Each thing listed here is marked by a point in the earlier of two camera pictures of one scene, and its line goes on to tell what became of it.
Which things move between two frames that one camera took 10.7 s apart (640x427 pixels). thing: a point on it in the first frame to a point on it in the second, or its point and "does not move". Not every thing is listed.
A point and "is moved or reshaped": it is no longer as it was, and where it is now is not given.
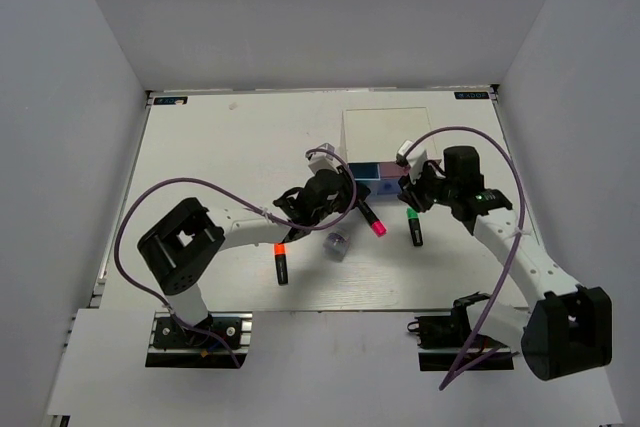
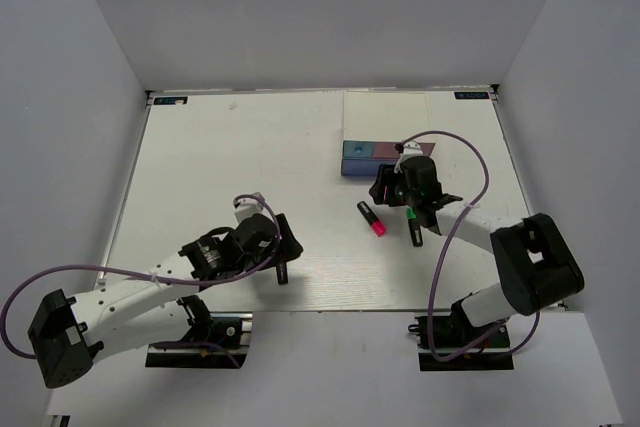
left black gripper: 348,189 to 289,246
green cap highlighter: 414,223 does not move
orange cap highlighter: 281,264 does not move
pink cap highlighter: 376,224 does not move
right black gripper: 411,192 to 387,172
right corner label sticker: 471,95 does not move
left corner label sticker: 171,101 does not move
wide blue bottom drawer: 382,186 is moved or reshaped
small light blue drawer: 365,171 to 357,149
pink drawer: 392,171 is moved or reshaped
